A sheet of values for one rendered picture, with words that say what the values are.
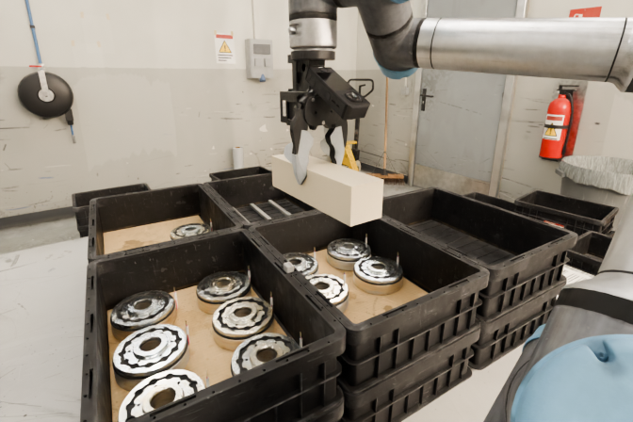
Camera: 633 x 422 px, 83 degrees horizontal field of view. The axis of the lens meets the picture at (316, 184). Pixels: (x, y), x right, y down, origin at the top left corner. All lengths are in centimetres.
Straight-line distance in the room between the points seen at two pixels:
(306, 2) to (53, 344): 86
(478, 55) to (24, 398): 95
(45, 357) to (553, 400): 90
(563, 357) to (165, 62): 383
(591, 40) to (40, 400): 101
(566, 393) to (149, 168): 387
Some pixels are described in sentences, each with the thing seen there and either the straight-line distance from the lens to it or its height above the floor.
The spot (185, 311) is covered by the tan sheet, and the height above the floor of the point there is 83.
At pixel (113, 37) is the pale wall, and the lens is 386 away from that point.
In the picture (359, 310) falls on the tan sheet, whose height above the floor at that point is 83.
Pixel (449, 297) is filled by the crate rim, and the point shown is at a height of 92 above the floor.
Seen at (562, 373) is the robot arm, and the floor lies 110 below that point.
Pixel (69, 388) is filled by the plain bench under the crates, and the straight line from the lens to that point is 88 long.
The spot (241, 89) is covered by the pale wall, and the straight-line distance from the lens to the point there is 415.
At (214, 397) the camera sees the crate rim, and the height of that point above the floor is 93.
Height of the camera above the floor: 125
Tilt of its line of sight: 17 degrees down
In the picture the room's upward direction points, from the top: straight up
